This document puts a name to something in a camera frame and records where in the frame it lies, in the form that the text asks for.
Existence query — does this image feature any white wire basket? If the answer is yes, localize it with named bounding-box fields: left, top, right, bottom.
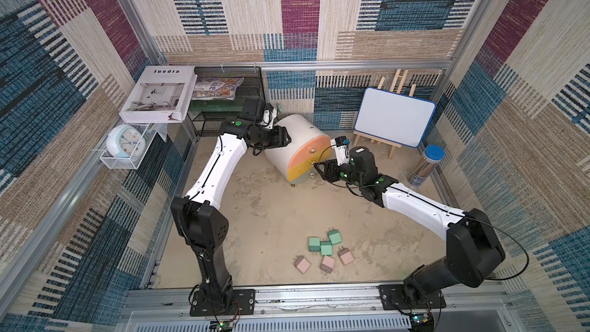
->
left=99, top=124, right=156, bottom=170

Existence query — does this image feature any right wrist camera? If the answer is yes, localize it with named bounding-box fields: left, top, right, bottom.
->
left=331, top=136, right=350, bottom=166

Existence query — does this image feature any white board on easel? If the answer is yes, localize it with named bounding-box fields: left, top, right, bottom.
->
left=353, top=69, right=436, bottom=159

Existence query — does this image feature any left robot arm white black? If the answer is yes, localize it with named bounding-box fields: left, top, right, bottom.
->
left=171, top=118, right=291, bottom=317

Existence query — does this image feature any pink plug cube right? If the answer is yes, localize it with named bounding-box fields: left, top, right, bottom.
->
left=337, top=247, right=355, bottom=266

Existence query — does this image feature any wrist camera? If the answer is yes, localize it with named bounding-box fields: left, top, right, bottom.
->
left=239, top=98, right=277, bottom=128
left=331, top=136, right=350, bottom=166

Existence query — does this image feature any white alarm clock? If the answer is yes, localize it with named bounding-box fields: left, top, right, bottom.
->
left=106, top=124, right=147, bottom=160

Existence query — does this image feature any white round drawer cabinet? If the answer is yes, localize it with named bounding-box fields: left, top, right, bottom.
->
left=264, top=115, right=330, bottom=184

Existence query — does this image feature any green plug cube three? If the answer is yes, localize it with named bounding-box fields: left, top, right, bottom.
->
left=320, top=241, right=333, bottom=256

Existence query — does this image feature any green plug cube one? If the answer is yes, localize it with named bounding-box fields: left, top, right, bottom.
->
left=327, top=229, right=343, bottom=245

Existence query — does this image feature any pink top drawer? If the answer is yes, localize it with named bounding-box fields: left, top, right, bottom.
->
left=290, top=135, right=330, bottom=160

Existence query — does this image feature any pink plug cube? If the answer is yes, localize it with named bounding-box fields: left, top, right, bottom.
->
left=337, top=247, right=355, bottom=266
left=320, top=255, right=336, bottom=274
left=293, top=255, right=311, bottom=275

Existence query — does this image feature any colourful snack bag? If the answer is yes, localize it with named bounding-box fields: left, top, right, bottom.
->
left=191, top=78, right=244, bottom=101

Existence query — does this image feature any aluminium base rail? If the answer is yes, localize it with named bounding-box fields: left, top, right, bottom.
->
left=115, top=281, right=525, bottom=331

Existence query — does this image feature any pink plug cube middle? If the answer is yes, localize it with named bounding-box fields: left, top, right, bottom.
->
left=320, top=255, right=336, bottom=274

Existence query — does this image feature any yellow drawer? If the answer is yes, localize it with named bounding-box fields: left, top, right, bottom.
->
left=287, top=151, right=321, bottom=181

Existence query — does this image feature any blue lid pencil canister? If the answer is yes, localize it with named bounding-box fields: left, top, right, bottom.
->
left=408, top=144, right=446, bottom=187

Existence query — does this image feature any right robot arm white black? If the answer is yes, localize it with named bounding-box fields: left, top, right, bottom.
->
left=313, top=144, right=505, bottom=308

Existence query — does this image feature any pink plug cube left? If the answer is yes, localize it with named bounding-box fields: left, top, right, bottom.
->
left=293, top=255, right=311, bottom=275

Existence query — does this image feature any white magazine book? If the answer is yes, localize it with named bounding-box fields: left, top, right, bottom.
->
left=119, top=65, right=198, bottom=125

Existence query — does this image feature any black wire shelf rack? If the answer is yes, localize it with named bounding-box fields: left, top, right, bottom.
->
left=188, top=66, right=266, bottom=137

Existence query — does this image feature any green plug cube two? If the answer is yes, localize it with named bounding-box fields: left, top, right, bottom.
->
left=308, top=237, right=321, bottom=253

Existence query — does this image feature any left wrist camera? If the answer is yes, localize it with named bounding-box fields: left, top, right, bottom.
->
left=239, top=98, right=277, bottom=128

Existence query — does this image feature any grey bottom drawer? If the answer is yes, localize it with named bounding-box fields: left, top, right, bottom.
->
left=291, top=169, right=317, bottom=186

